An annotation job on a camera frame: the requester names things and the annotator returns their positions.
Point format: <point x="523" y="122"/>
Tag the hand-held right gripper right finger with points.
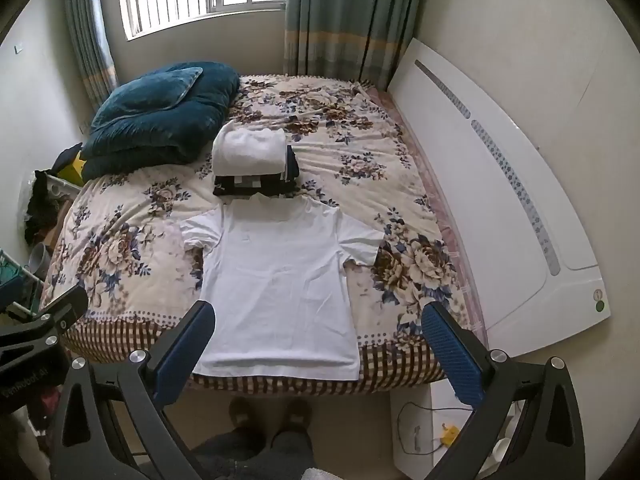
<point x="450" y="355"/>

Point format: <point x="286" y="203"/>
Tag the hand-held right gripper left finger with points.
<point x="182" y="355"/>

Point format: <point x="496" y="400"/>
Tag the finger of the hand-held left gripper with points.
<point x="67" y="305"/>

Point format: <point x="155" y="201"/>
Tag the white t-shirt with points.
<point x="280" y="280"/>

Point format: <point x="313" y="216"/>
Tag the dark folded clothes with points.
<point x="250" y="186"/>

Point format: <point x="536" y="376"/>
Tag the grey bucket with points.
<point x="39" y="262"/>

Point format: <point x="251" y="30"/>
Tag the white bedside cabinet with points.
<point x="425" y="425"/>

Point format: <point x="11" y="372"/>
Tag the yellow plug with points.
<point x="450" y="433"/>

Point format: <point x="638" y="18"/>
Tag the brown slipper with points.
<point x="246" y="412"/>
<point x="296" y="415"/>

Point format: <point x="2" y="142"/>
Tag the dark clothing pile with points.
<point x="42" y="200"/>

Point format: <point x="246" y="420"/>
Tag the yellow box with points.
<point x="76" y="170"/>

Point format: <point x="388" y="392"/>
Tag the white headboard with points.
<point x="500" y="220"/>

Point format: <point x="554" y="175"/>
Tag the person's right leg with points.
<point x="292" y="455"/>

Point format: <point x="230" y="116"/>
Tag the teal quilt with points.
<point x="160" y="115"/>

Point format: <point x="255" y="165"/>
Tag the white folded garment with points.
<point x="247" y="152"/>

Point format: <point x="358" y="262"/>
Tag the bed with floral sheet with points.
<point x="350" y="160"/>

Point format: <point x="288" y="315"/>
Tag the narrow grey-green curtain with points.
<point x="90" y="25"/>

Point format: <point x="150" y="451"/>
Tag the wide grey-green curtain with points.
<point x="340" y="15"/>

